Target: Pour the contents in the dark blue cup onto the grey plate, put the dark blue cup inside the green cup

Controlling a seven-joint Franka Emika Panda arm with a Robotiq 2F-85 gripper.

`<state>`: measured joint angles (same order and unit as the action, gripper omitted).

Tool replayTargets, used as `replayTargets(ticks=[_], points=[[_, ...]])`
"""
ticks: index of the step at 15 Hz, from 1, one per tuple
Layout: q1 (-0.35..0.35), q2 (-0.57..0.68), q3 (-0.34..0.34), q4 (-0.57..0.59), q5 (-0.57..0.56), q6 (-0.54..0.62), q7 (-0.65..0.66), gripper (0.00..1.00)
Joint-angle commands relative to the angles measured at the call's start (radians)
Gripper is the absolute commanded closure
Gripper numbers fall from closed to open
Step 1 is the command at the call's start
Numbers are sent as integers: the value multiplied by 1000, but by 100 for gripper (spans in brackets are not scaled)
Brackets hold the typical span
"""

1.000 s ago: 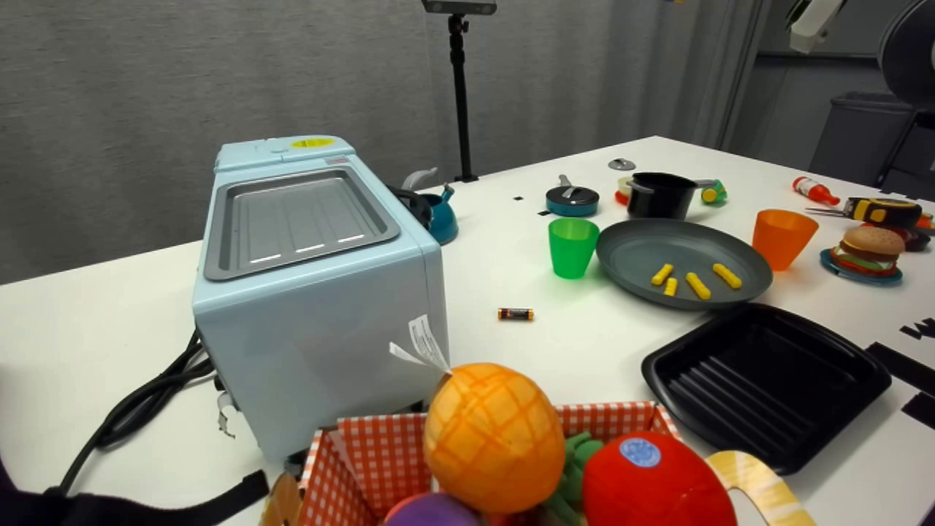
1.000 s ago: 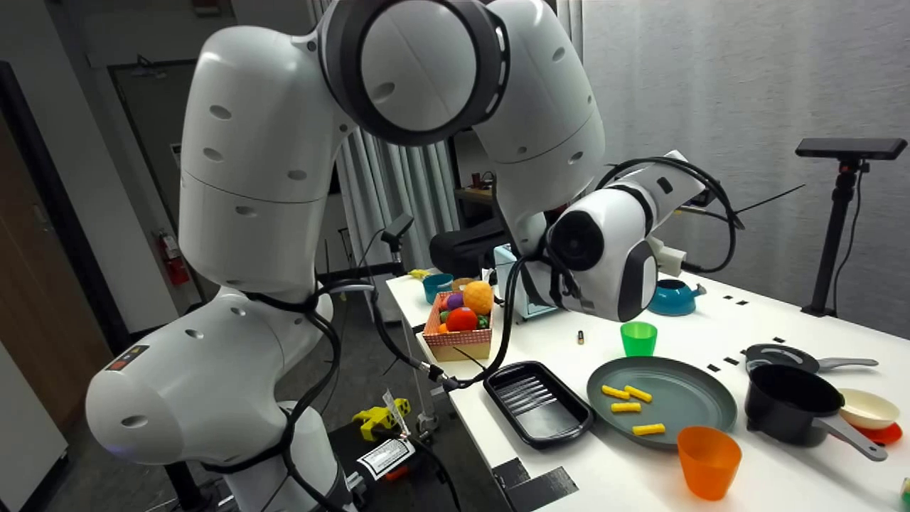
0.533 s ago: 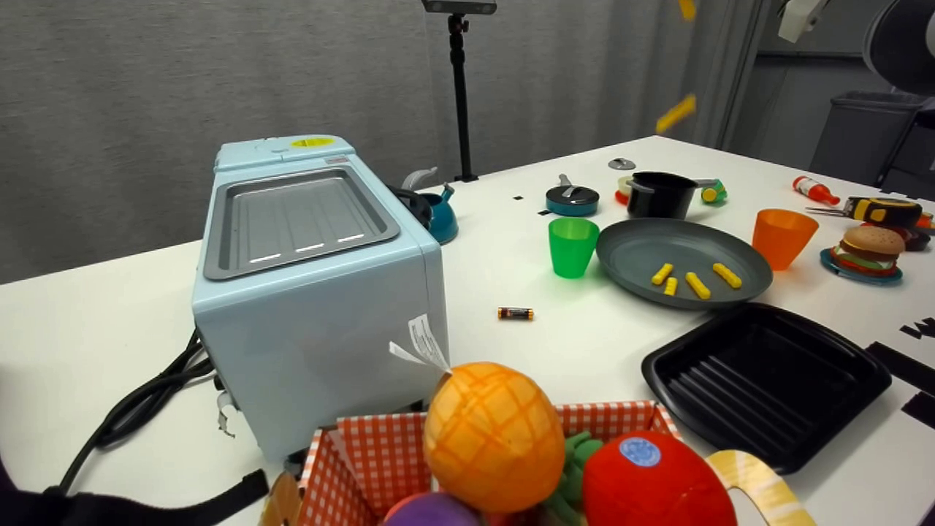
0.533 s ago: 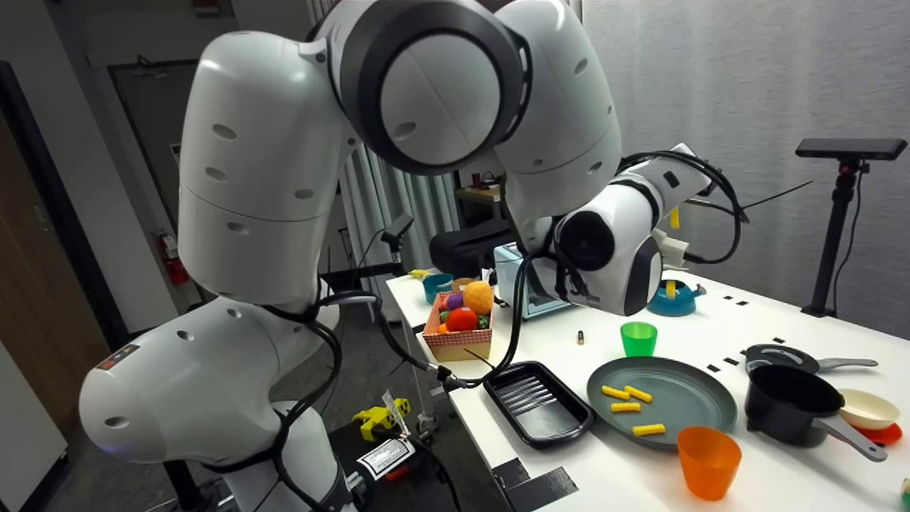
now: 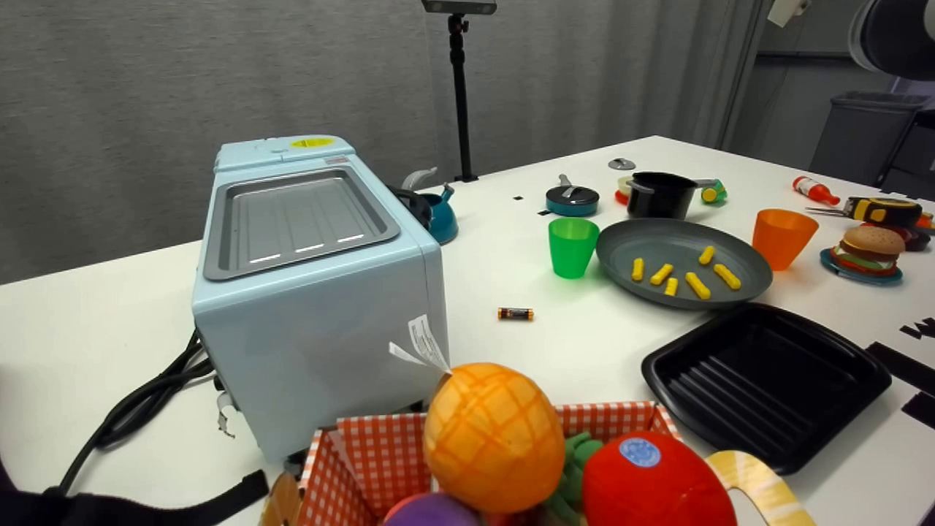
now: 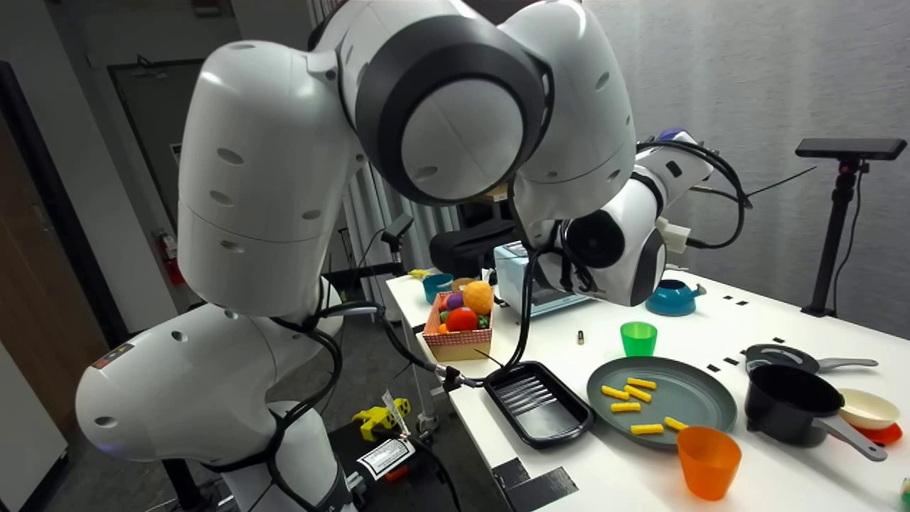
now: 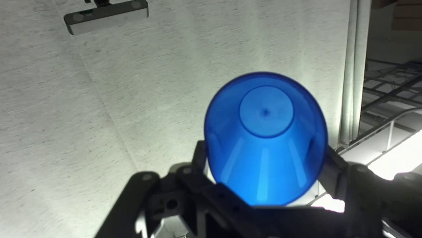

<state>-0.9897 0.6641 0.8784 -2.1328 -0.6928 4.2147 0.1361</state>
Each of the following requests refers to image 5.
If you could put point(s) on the yellow toy fry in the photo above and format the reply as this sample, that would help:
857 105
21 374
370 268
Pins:
708 256
671 288
661 273
697 284
638 271
728 276

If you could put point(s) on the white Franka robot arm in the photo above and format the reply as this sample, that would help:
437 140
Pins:
902 38

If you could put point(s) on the green plastic cup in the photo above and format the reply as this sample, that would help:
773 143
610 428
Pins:
575 252

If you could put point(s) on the grey round plate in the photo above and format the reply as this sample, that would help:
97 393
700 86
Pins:
683 234

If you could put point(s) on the orange plastic cup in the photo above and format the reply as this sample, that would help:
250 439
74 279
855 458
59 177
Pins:
781 240

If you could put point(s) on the teal small plate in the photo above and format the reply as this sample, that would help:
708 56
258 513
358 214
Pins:
838 268

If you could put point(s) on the teal toy kettle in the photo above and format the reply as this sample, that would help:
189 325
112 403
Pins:
439 219

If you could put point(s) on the small dark frying pan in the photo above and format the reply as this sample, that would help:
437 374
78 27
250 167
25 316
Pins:
570 203

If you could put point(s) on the black tripod stand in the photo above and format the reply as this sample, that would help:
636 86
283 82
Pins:
462 98

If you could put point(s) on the light blue toaster oven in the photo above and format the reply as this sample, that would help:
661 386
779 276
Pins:
312 332

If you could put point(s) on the orange plush fruit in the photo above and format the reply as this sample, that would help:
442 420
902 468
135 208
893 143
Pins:
493 439

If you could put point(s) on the grey small disc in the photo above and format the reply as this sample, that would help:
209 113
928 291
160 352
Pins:
621 165

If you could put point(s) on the red checkered fruit basket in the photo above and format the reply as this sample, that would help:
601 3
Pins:
370 458

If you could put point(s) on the green plush leaf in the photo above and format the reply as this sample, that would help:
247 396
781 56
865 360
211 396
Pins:
581 477

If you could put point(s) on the purple plush fruit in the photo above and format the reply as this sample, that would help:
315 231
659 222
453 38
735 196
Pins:
433 513

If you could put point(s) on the green yellow toy corn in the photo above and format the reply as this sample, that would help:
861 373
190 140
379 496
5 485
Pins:
715 195

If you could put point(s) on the grey curtain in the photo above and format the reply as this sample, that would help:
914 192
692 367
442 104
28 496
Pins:
293 67

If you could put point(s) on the red plush fruit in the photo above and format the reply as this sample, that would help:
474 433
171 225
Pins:
652 485

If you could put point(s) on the black ridged grill tray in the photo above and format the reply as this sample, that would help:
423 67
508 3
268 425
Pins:
765 383

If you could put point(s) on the red white toy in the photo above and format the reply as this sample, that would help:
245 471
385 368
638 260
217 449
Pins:
814 192

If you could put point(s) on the yellow tape roll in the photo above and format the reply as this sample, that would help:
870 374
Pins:
765 484

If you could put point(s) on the toy burger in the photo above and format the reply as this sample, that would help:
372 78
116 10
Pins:
865 249

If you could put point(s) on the grey trash bin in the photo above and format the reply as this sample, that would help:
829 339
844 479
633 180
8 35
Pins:
863 135

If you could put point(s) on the black yellow toy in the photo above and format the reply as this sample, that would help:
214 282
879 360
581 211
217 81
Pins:
893 214

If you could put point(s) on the black bag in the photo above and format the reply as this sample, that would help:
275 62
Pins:
97 506

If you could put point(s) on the black tape strip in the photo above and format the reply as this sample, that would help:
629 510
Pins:
908 368

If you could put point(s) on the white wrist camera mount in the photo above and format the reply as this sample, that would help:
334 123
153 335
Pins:
787 12

